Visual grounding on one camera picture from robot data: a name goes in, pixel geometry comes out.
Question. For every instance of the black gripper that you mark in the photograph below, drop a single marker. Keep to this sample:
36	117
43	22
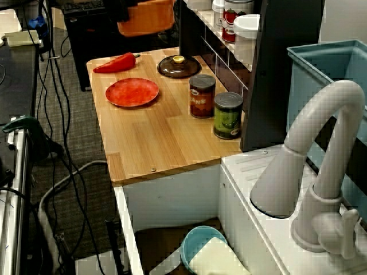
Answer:
119	10

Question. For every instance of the black computer tower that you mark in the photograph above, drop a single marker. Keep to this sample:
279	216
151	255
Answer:
94	48

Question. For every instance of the pale paper notepad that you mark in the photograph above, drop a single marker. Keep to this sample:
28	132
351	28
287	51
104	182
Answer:
21	38

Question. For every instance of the white sink basin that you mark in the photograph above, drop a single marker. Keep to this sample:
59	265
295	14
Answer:
172	197

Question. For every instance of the small printed white jar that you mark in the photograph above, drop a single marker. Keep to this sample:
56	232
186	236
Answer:
218	17

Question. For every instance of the green pickle can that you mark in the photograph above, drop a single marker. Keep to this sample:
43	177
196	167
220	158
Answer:
228	117

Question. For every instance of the red toy chili pepper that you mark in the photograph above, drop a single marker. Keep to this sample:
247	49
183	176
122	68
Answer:
117	64

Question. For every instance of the black keyboard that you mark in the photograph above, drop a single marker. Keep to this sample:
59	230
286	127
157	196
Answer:
83	7

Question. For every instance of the brown beans can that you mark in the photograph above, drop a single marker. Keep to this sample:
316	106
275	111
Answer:
202	97

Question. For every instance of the teal plastic bin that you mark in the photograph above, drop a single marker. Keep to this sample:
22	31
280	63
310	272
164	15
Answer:
304	86

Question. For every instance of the green clamp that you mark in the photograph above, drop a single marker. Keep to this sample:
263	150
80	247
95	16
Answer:
25	121

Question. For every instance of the light blue bowl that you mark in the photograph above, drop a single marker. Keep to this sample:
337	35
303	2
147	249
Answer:
195	240

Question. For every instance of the white table board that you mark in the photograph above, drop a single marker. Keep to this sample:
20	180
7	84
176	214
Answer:
10	23

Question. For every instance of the brown lid with yellow knob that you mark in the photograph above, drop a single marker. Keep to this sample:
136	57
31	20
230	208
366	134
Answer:
172	70

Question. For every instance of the aluminium extrusion bar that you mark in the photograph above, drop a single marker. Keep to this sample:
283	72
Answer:
61	243

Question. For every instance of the tomato print can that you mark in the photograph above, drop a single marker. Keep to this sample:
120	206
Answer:
229	20

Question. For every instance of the dark tiled backsplash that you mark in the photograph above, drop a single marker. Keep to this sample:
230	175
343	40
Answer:
229	71

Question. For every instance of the blue plastic object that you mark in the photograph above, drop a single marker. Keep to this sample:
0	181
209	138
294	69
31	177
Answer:
38	24

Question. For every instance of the grey toy faucet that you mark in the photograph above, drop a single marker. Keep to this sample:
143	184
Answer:
275	183

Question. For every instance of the red round plate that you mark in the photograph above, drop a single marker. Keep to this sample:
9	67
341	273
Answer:
132	92

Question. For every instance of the orange plastic toy pot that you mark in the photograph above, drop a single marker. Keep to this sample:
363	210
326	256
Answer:
149	20

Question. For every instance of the white lidded plastic jar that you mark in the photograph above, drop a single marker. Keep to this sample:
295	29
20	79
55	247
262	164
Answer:
245	34

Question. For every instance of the metal frame rail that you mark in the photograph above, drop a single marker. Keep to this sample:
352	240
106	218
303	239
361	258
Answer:
17	186

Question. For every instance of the black desk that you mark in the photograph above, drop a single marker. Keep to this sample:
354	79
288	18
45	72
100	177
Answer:
17	80

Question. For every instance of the black rod stand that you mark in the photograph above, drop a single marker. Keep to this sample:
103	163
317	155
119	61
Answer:
114	243

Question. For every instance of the white tiled shelf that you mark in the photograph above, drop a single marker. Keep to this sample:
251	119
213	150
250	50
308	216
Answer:
206	20

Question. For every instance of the dark kitchen upright panel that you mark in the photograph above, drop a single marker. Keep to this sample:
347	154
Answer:
187	28
275	86

